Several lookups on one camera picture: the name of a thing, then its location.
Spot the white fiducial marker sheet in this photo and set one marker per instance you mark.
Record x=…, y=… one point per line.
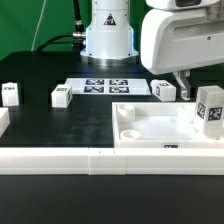
x=109, y=86

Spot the white front fence bar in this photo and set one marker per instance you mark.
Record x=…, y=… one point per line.
x=111, y=161

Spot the white left fence piece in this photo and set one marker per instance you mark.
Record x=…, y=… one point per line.
x=4, y=120

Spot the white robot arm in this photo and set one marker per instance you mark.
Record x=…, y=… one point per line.
x=110, y=38

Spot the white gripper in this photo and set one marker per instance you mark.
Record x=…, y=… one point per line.
x=178, y=41

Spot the white square tabletop part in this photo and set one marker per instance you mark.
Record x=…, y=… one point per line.
x=158, y=125

